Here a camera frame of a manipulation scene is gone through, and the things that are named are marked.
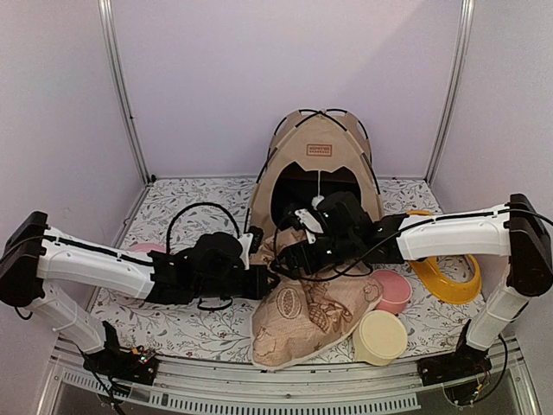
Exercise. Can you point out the white pet cushion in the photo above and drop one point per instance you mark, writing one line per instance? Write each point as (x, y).
(302, 318)

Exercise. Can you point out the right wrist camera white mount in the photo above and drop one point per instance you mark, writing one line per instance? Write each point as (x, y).
(302, 219)

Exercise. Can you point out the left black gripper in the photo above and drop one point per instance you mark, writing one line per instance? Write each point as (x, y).
(257, 290)

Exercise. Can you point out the aluminium frame post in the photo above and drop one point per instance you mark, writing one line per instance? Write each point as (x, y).
(114, 60)
(459, 59)

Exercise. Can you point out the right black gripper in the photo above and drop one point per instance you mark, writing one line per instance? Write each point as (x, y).
(291, 258)

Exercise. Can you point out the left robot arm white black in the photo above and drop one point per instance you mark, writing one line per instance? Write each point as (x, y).
(36, 256)

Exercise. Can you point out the left aluminium frame post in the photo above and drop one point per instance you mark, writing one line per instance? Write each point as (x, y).
(114, 60)

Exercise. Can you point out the pink round plate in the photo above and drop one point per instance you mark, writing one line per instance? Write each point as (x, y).
(146, 247)

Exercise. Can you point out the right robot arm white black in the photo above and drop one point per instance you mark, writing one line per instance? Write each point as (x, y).
(340, 230)

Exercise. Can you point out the right aluminium frame post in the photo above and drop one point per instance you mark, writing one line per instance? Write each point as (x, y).
(459, 59)

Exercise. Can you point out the yellow double bowl holder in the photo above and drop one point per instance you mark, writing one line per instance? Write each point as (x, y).
(444, 288)

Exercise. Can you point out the black tent pole long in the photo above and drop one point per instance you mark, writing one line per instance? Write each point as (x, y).
(298, 117)

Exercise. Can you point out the front aluminium rail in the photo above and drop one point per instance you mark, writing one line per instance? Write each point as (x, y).
(191, 386)

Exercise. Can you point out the pink footed pet bowl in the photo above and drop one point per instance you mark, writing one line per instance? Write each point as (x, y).
(397, 291)

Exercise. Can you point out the cream footed pet bowl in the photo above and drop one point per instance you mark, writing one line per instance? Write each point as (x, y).
(379, 339)

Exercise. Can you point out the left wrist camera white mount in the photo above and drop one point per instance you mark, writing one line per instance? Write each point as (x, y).
(250, 242)

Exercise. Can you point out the floral patterned table mat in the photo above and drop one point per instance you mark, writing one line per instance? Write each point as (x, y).
(186, 332)

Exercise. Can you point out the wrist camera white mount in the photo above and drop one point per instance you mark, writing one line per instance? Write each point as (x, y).
(302, 219)
(250, 242)

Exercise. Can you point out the beige fabric pet tent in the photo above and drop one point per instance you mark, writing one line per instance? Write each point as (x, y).
(291, 181)

